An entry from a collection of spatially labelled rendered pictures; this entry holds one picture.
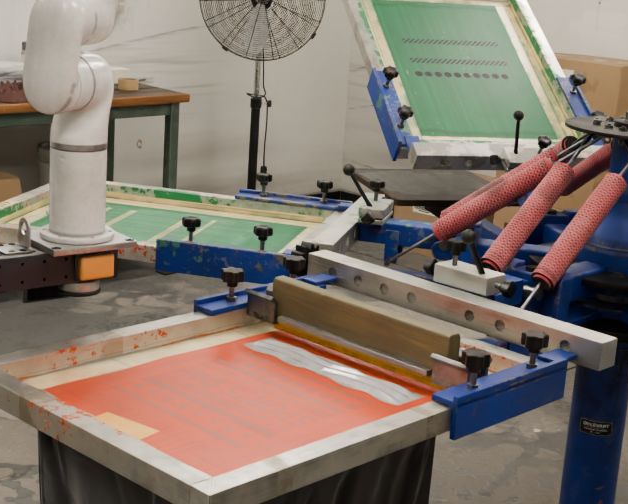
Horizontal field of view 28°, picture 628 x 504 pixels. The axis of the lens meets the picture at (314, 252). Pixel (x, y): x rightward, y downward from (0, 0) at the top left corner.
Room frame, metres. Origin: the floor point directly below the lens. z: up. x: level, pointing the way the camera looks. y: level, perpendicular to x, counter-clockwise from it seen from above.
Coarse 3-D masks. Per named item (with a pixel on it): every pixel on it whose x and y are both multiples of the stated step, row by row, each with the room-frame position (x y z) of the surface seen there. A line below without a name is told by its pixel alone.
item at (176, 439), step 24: (360, 360) 2.06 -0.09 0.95; (336, 384) 1.94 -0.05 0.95; (408, 384) 1.96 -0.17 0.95; (360, 408) 1.84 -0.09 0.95; (384, 408) 1.84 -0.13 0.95; (408, 408) 1.85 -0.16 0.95; (168, 432) 1.69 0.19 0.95; (192, 432) 1.70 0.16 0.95; (288, 432) 1.72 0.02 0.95; (312, 432) 1.73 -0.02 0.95; (336, 432) 1.73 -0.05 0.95; (192, 456) 1.61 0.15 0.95; (216, 456) 1.62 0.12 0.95; (240, 456) 1.62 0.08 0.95; (264, 456) 1.63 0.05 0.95
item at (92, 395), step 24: (264, 336) 2.16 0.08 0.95; (288, 336) 2.17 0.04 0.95; (168, 360) 2.00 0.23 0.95; (192, 360) 2.00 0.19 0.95; (336, 360) 2.05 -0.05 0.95; (72, 384) 1.86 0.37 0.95; (96, 384) 1.86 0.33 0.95; (96, 408) 1.76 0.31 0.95; (120, 408) 1.77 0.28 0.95; (144, 408) 1.78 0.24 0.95
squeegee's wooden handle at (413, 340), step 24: (288, 288) 2.16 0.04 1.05; (312, 288) 2.13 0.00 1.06; (288, 312) 2.15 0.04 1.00; (312, 312) 2.11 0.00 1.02; (336, 312) 2.08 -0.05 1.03; (360, 312) 2.04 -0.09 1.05; (384, 312) 2.01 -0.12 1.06; (360, 336) 2.04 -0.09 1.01; (384, 336) 2.00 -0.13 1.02; (408, 336) 1.96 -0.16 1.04; (432, 336) 1.93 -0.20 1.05; (456, 336) 1.92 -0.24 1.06; (408, 360) 1.96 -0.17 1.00; (432, 360) 1.93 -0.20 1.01; (456, 360) 1.92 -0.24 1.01
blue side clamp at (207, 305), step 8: (248, 288) 2.27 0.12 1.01; (256, 288) 2.28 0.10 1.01; (264, 288) 2.30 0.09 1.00; (208, 296) 2.20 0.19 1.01; (216, 296) 2.21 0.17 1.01; (224, 296) 2.22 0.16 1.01; (240, 296) 2.25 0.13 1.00; (200, 304) 2.18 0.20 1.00; (208, 304) 2.18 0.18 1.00; (216, 304) 2.18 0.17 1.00; (224, 304) 2.19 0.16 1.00; (232, 304) 2.19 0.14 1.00; (240, 304) 2.20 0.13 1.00; (208, 312) 2.15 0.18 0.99; (216, 312) 2.15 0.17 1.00
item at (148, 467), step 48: (96, 336) 1.99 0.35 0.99; (144, 336) 2.04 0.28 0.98; (192, 336) 2.12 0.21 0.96; (0, 384) 1.75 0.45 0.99; (48, 432) 1.66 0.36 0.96; (96, 432) 1.59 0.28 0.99; (384, 432) 1.66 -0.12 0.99; (432, 432) 1.74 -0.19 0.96; (144, 480) 1.51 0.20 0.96; (192, 480) 1.46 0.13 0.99; (240, 480) 1.47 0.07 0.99; (288, 480) 1.52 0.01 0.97
